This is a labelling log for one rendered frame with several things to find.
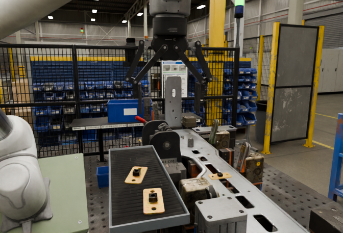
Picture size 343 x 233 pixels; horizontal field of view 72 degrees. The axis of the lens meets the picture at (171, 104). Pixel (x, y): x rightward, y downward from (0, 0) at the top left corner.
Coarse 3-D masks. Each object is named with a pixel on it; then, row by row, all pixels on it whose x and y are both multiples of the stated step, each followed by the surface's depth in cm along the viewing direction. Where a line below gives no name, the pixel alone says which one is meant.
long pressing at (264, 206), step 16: (208, 144) 126; (192, 160) 107; (208, 160) 106; (224, 160) 106; (208, 176) 90; (240, 176) 90; (224, 192) 80; (240, 192) 80; (256, 192) 80; (256, 208) 71; (272, 208) 71; (256, 224) 64; (272, 224) 64; (288, 224) 64
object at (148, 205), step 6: (144, 192) 49; (150, 192) 49; (156, 192) 49; (144, 198) 47; (150, 198) 46; (156, 198) 46; (162, 198) 47; (144, 204) 45; (150, 204) 45; (156, 204) 45; (162, 204) 45; (144, 210) 43; (150, 210) 43; (156, 210) 43; (162, 210) 43
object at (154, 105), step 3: (153, 102) 128; (159, 102) 128; (153, 105) 125; (156, 105) 126; (159, 105) 128; (153, 108) 127; (156, 108) 126; (156, 111) 126; (156, 114) 127; (156, 117) 127
